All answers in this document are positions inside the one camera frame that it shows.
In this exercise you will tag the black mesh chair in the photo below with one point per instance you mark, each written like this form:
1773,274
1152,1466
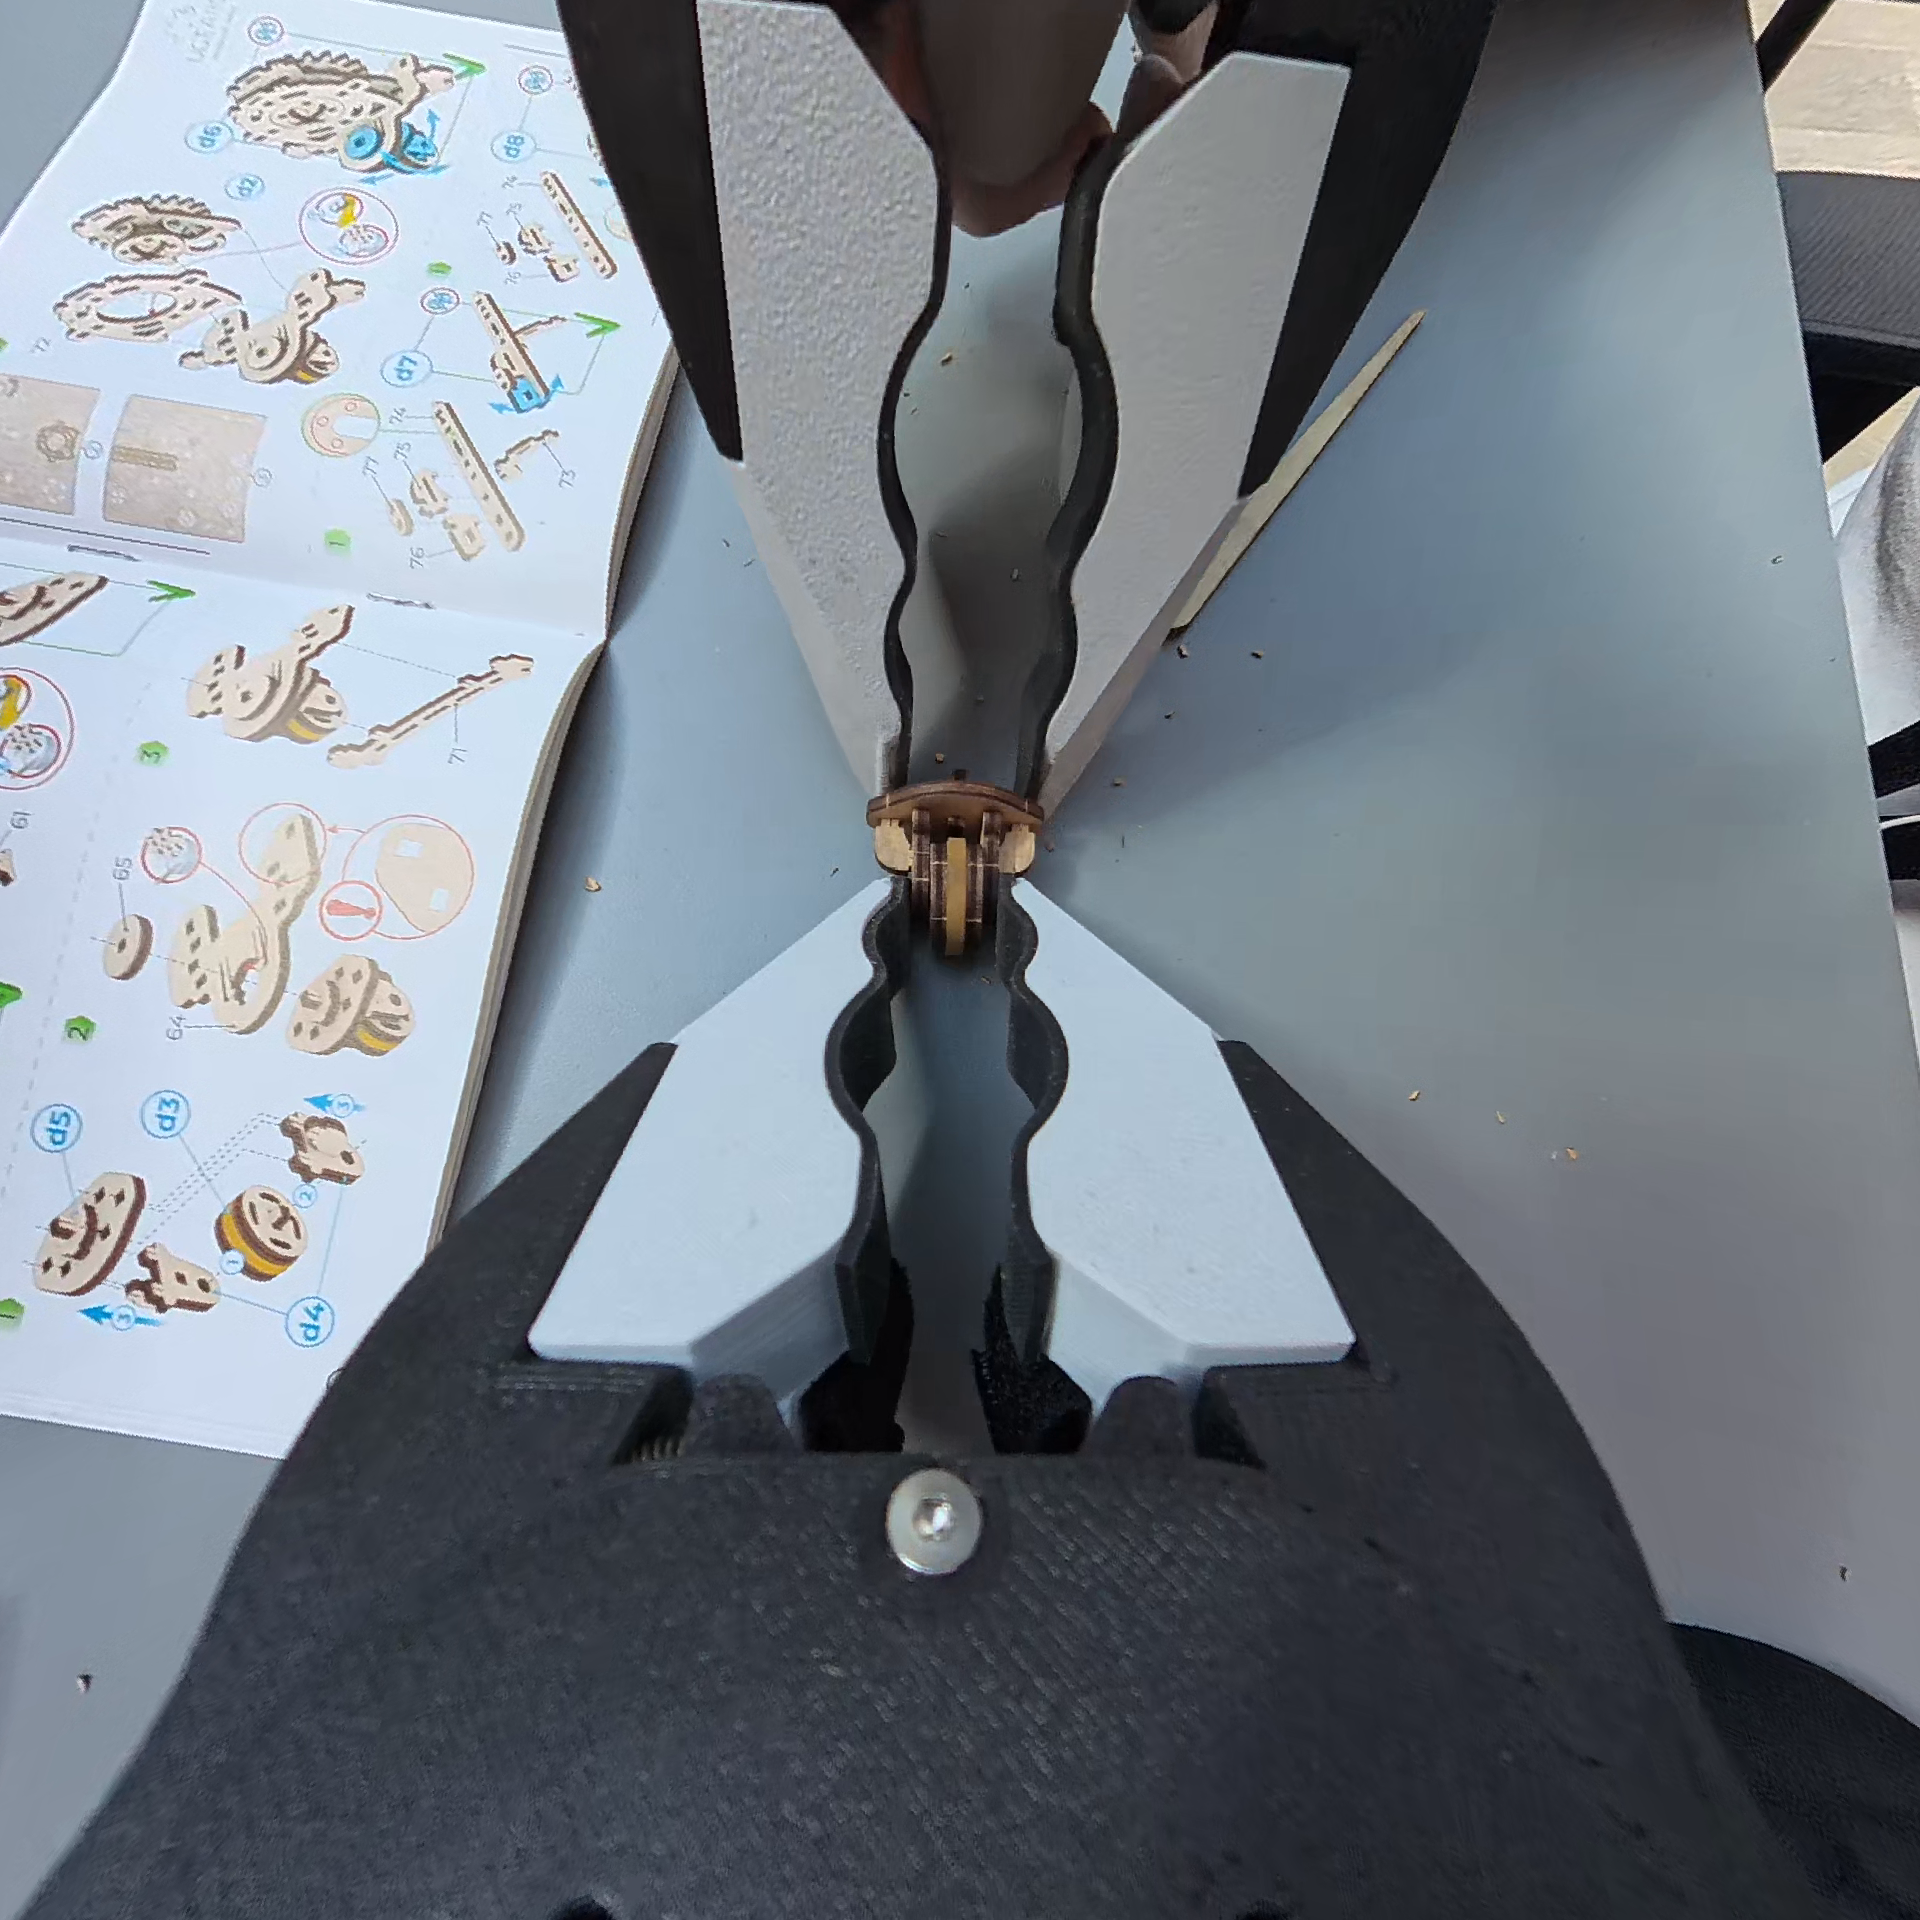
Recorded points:
1862,271

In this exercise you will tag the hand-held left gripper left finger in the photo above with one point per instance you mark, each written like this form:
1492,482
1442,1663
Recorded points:
705,1200

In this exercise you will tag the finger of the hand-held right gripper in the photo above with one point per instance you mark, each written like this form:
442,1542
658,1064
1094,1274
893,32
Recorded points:
1200,301
809,271

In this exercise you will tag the small wooden puzzle assembly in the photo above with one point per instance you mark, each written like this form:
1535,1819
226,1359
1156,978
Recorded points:
953,849

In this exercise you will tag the thin wooden strip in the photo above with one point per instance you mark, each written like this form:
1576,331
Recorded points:
1359,394

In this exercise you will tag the grey desk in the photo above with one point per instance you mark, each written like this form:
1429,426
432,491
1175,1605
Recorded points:
1425,901

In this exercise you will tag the person's right hand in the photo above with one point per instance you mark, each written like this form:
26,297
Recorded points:
1020,150

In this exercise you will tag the puzzle instruction booklet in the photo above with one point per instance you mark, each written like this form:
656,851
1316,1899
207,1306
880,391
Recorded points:
301,751

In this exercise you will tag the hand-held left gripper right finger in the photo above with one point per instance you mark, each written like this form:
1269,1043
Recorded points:
1170,1200

